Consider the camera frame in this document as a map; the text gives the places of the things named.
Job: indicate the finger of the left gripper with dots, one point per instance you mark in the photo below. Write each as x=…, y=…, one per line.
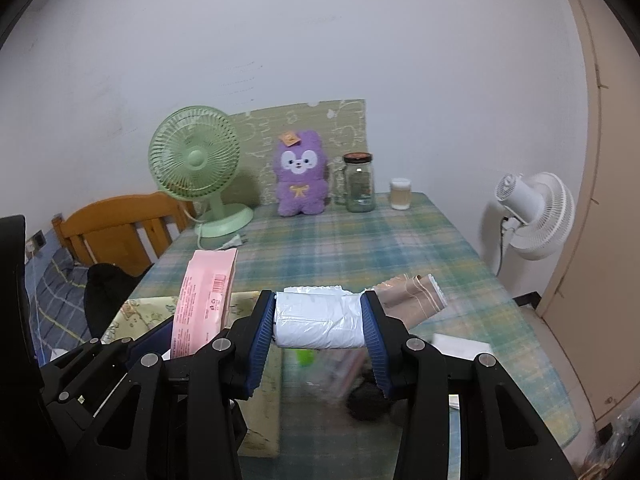
x=99, y=401

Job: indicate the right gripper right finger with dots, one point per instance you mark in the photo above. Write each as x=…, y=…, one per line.
x=501, y=434

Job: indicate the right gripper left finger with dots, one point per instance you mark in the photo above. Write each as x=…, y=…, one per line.
x=224, y=371

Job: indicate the pink tissue pack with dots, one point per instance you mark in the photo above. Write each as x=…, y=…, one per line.
x=203, y=301

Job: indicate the green tissue pack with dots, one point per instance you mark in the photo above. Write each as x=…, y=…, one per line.
x=305, y=357

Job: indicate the white plastic bag roll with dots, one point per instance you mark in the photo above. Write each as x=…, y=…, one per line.
x=318, y=318

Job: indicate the black plastic bag roll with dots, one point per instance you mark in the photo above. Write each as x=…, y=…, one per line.
x=366, y=402

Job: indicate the beige bag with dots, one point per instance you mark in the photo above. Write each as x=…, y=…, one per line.
x=411, y=299

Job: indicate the white towel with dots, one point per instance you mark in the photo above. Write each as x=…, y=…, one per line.
x=460, y=348

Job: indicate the clear plastic tube pack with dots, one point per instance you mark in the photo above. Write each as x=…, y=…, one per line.
x=333, y=373

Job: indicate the yellow cartoon fabric storage box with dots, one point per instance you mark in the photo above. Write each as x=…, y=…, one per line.
x=148, y=321

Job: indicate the clutter bags on floor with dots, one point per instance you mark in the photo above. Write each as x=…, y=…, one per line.
x=617, y=457

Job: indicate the plaid tablecloth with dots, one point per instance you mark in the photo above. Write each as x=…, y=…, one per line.
x=320, y=440

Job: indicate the black garment on chair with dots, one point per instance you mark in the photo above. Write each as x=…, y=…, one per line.
x=107, y=288

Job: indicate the plaid bedding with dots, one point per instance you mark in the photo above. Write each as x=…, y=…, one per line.
x=57, y=317

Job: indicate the beige door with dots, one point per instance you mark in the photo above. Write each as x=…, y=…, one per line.
x=591, y=304

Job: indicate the wooden chair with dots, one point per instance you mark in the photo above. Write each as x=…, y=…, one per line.
x=127, y=231

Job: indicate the purple plush bear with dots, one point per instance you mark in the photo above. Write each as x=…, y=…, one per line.
x=300, y=165

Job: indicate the green desk fan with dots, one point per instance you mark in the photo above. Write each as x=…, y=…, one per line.
x=194, y=155

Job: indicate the glass jar with lid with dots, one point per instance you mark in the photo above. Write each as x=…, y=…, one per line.
x=359, y=182

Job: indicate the white standing fan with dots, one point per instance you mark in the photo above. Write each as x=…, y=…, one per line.
x=540, y=213

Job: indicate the cotton swab container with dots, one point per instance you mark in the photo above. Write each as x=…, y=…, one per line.
x=400, y=193

